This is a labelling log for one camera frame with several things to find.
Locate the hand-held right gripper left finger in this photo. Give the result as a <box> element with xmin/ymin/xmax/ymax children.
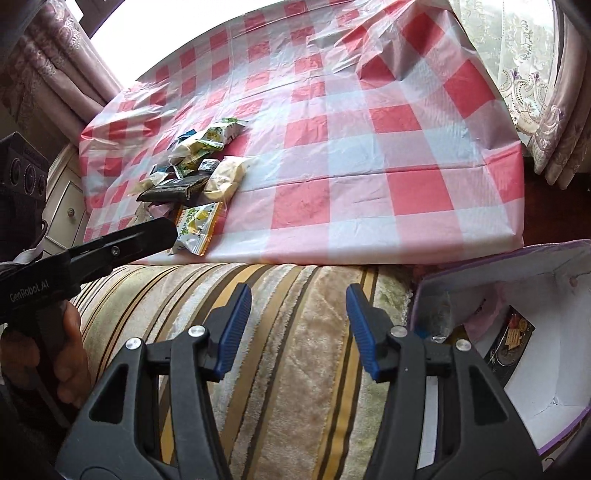
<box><xmin>54</xmin><ymin>282</ymin><xmax>252</xmax><ymax>480</ymax></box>

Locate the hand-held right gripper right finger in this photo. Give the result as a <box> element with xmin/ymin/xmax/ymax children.
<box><xmin>346</xmin><ymin>283</ymin><xmax>550</xmax><ymax>480</ymax></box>

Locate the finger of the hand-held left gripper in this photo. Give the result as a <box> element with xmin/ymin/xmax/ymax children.
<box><xmin>68</xmin><ymin>218</ymin><xmax>179</xmax><ymax>280</ymax></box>

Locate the black snack packet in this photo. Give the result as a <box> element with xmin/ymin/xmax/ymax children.
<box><xmin>137</xmin><ymin>173</ymin><xmax>211</xmax><ymax>207</ymax></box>

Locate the yellow lemon print packet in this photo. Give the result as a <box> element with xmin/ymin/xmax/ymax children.
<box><xmin>172</xmin><ymin>202</ymin><xmax>223</xmax><ymax>256</ymax></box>

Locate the person's left hand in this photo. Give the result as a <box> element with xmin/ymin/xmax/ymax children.
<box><xmin>0</xmin><ymin>302</ymin><xmax>93</xmax><ymax>409</ymax></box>

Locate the striped plush blanket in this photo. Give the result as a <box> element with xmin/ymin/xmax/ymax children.
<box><xmin>69</xmin><ymin>261</ymin><xmax>416</xmax><ymax>480</ymax></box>

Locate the grey fuzzy cloth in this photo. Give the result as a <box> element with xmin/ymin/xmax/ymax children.
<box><xmin>416</xmin><ymin>288</ymin><xmax>455</xmax><ymax>342</ymax></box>

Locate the white bedside cabinet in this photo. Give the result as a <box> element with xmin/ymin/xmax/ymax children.
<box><xmin>44</xmin><ymin>143</ymin><xmax>90</xmax><ymax>259</ymax></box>

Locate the pale yellow snack packet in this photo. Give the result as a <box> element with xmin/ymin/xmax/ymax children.
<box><xmin>168</xmin><ymin>137</ymin><xmax>225</xmax><ymax>164</ymax></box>

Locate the cream snack packet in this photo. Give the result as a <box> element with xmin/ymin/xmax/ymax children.
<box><xmin>203</xmin><ymin>155</ymin><xmax>257</xmax><ymax>204</ymax></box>

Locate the green white snack packet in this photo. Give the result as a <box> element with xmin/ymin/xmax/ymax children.
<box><xmin>205</xmin><ymin>117</ymin><xmax>249</xmax><ymax>144</ymax></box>

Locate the dark gold printed packet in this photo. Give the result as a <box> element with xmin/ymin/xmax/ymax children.
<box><xmin>482</xmin><ymin>305</ymin><xmax>536</xmax><ymax>388</ymax></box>

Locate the red checked plastic tablecloth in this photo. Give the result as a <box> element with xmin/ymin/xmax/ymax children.
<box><xmin>78</xmin><ymin>0</ymin><xmax>527</xmax><ymax>266</ymax></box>

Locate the purple patterned curtain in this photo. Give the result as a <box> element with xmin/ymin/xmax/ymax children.
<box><xmin>0</xmin><ymin>0</ymin><xmax>123</xmax><ymax>139</ymax></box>

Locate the beige patterned curtain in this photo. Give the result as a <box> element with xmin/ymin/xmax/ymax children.
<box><xmin>526</xmin><ymin>28</ymin><xmax>591</xmax><ymax>190</ymax></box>

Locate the white lace curtain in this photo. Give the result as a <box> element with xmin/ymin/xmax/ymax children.
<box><xmin>450</xmin><ymin>0</ymin><xmax>561</xmax><ymax>139</ymax></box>

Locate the white cloth strap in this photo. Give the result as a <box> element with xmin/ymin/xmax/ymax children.
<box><xmin>11</xmin><ymin>244</ymin><xmax>47</xmax><ymax>267</ymax></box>

